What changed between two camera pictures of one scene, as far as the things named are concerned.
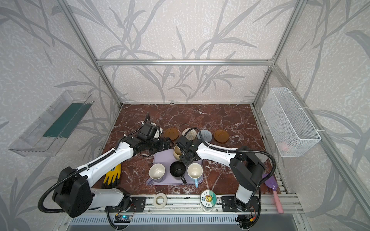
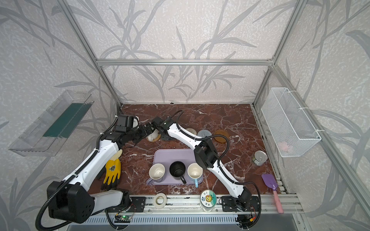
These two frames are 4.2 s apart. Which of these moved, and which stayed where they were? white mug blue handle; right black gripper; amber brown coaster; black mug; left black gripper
Moved: right black gripper; left black gripper
Stayed: black mug; white mug blue handle; amber brown coaster
